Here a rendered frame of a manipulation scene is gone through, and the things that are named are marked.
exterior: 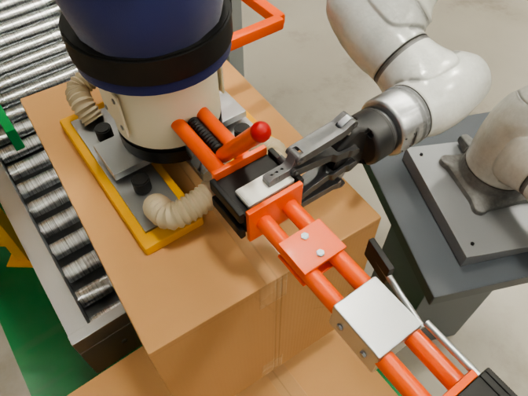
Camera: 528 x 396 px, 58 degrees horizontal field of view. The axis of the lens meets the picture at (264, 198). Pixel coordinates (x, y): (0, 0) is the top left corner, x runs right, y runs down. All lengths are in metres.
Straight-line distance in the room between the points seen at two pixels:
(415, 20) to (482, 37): 2.52
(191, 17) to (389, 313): 0.40
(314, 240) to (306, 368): 0.68
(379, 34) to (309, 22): 2.40
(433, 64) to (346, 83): 1.97
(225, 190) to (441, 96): 0.33
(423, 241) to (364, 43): 0.55
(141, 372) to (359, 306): 0.79
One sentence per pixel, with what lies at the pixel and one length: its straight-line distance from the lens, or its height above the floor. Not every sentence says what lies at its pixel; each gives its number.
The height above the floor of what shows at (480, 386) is 1.23.
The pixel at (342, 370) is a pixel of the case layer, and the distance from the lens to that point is 1.20.
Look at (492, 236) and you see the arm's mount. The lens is 1.18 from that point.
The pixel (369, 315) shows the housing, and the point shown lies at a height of 1.22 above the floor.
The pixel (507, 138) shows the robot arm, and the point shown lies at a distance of 1.11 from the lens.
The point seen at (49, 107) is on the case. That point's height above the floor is 1.07.
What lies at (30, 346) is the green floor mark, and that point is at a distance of 1.97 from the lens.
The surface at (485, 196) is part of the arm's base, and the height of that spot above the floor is 0.81.
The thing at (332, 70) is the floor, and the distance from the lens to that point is 2.77.
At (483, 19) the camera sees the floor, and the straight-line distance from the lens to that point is 3.45.
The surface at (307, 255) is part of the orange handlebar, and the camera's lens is 0.54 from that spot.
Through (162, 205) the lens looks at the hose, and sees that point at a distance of 0.68.
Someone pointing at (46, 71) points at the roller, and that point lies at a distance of 2.05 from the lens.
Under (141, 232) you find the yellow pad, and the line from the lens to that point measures 0.73.
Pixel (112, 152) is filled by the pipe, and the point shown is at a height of 1.12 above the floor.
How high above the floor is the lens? 1.68
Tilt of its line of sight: 53 degrees down
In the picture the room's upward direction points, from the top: straight up
